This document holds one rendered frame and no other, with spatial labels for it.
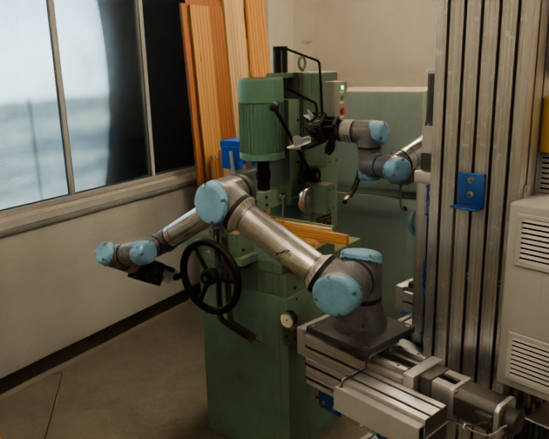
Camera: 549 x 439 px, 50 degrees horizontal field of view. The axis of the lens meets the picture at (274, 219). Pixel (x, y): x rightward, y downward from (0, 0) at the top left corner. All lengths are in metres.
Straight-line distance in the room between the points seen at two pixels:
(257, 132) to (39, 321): 1.65
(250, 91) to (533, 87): 1.08
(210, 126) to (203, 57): 0.43
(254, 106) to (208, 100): 1.62
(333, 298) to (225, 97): 2.68
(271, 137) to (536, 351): 1.22
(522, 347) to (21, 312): 2.41
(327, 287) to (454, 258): 0.36
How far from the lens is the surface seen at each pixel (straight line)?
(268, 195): 2.34
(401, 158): 1.83
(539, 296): 1.52
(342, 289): 1.51
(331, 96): 2.46
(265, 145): 2.26
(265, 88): 2.24
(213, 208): 1.62
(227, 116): 4.04
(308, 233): 2.28
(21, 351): 3.32
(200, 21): 3.86
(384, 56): 4.63
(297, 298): 2.28
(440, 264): 1.69
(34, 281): 3.26
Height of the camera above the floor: 1.56
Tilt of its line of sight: 15 degrees down
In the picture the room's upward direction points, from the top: 1 degrees counter-clockwise
